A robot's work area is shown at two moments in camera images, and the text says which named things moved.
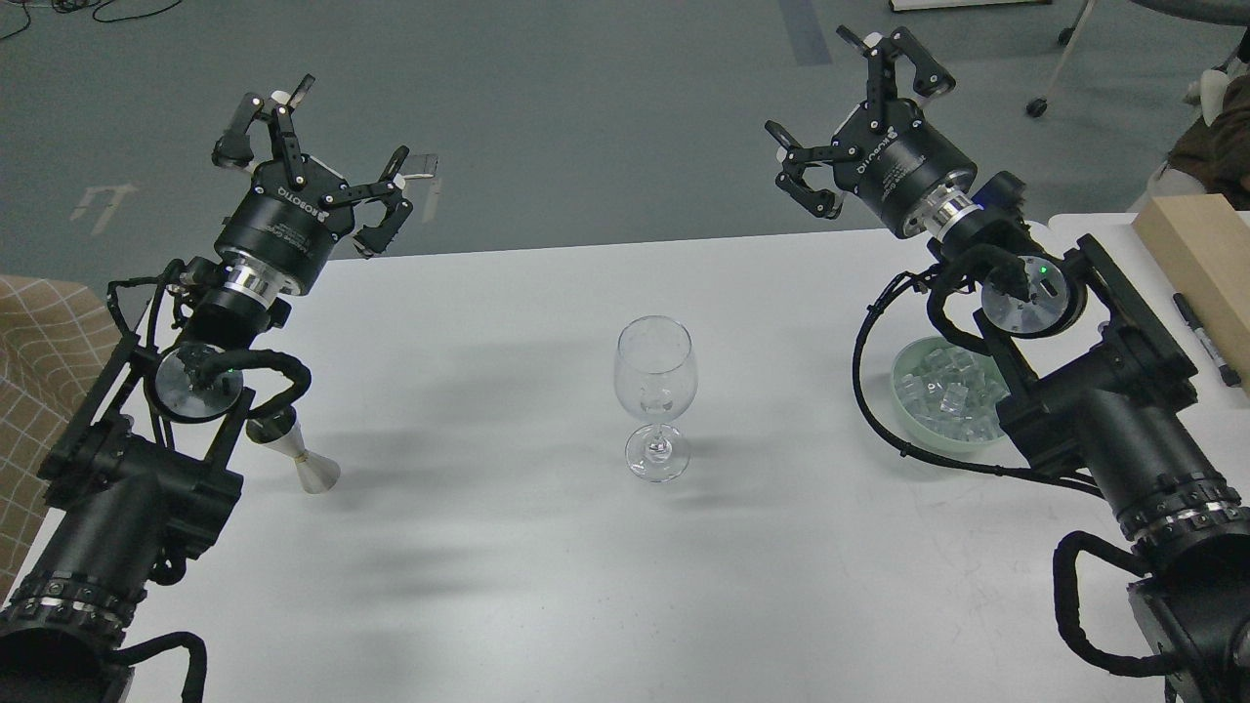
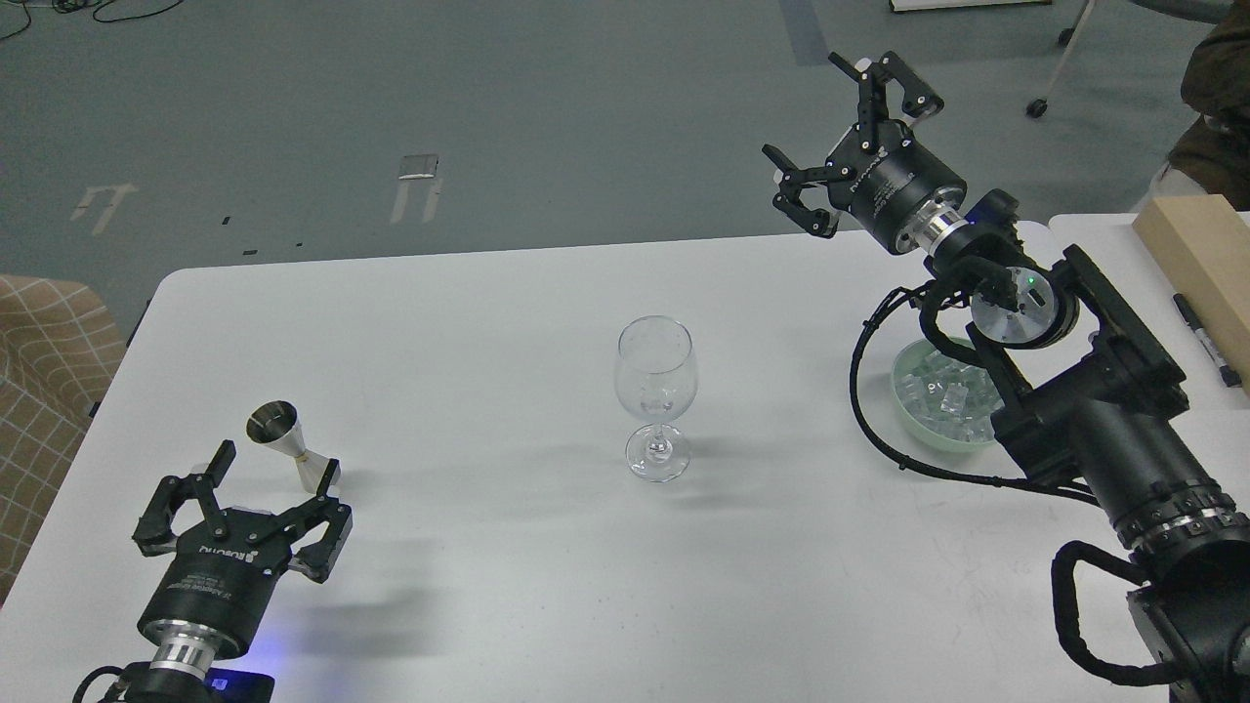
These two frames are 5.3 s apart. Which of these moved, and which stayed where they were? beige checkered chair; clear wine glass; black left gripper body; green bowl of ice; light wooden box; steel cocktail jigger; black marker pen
Moved: black left gripper body
Stayed: black marker pen; steel cocktail jigger; green bowl of ice; beige checkered chair; light wooden box; clear wine glass
